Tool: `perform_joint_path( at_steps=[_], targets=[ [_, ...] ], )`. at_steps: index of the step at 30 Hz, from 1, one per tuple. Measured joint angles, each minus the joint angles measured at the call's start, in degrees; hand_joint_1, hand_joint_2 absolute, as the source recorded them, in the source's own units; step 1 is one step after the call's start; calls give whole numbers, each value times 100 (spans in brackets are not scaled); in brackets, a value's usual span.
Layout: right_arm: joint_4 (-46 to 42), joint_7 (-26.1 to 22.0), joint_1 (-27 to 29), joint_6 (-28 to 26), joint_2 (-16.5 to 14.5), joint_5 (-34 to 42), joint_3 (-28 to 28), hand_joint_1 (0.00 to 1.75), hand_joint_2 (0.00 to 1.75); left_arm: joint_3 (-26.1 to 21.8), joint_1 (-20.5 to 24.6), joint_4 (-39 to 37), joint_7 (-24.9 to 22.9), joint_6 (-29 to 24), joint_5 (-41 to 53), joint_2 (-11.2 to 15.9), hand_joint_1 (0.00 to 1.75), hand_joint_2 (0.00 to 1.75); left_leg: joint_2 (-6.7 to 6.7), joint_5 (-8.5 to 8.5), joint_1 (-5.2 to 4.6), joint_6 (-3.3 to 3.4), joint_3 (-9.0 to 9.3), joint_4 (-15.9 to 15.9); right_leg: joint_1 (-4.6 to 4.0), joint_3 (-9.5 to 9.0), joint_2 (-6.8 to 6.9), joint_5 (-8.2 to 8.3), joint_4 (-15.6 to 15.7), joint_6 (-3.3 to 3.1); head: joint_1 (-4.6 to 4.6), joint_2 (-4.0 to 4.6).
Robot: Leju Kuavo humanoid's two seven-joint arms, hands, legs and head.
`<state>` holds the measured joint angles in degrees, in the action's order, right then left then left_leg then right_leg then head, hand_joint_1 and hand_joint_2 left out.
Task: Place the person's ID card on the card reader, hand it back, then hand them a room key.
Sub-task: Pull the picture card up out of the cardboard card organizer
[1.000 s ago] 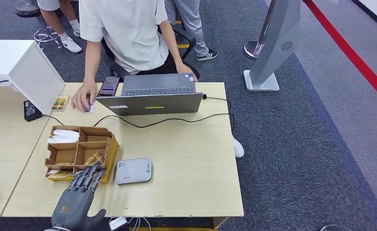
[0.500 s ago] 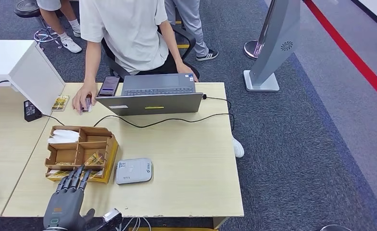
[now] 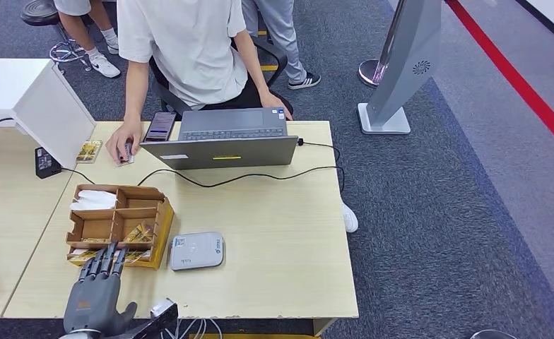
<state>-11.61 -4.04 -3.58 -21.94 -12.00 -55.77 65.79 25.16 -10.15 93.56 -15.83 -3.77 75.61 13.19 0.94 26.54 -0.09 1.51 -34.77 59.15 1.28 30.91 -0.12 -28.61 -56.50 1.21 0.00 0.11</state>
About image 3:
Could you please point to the person on stool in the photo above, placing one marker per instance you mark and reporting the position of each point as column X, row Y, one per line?
column 78, row 28

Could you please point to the brown cardboard divided box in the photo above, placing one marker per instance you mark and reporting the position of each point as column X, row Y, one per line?
column 163, row 227

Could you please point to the white tissue pack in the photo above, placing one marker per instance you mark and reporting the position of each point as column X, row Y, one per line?
column 93, row 200

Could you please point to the black round stool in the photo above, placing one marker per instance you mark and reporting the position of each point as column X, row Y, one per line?
column 38, row 11

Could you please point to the person's right hand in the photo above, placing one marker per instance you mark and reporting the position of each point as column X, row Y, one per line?
column 122, row 135

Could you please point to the white monitor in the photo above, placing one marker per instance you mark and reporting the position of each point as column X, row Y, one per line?
column 24, row 89

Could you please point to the person at desk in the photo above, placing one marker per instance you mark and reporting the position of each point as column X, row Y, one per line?
column 188, row 47

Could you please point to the person's left forearm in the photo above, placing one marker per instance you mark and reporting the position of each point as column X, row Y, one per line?
column 253, row 61

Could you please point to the round metal base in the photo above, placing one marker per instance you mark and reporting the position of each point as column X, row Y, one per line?
column 492, row 335

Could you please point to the person's right forearm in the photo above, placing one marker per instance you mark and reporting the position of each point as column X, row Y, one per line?
column 136, row 93

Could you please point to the gold room key card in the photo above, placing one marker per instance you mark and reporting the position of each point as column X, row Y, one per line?
column 89, row 151

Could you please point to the person's left hand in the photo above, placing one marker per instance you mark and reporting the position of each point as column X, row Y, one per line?
column 273, row 100

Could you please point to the pale wrist camera black mount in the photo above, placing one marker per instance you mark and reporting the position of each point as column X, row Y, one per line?
column 162, row 311

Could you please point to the pale ID card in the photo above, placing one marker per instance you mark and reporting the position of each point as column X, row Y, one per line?
column 128, row 159

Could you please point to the chrome stanchion post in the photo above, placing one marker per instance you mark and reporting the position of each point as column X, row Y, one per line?
column 368, row 72

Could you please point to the grey kiosk stand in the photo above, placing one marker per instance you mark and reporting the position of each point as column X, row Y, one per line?
column 408, row 51

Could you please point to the grey laptop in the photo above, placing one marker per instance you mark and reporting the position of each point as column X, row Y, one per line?
column 221, row 153

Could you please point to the person standing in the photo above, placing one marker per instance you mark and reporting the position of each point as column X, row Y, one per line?
column 281, row 37

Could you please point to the black office chair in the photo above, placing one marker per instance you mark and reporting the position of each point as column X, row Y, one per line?
column 164, row 96

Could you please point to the grey white card reader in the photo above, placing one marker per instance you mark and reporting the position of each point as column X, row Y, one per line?
column 196, row 251

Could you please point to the black smartphone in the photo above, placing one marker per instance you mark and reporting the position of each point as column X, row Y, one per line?
column 161, row 126

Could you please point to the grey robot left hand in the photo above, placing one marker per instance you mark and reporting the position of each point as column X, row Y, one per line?
column 92, row 299

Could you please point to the gold cards in compartment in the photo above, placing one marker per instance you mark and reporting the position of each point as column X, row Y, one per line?
column 139, row 232

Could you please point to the black power adapter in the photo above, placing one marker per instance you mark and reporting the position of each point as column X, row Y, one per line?
column 46, row 163

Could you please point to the person's white shoe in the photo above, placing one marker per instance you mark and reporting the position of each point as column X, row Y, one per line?
column 350, row 217

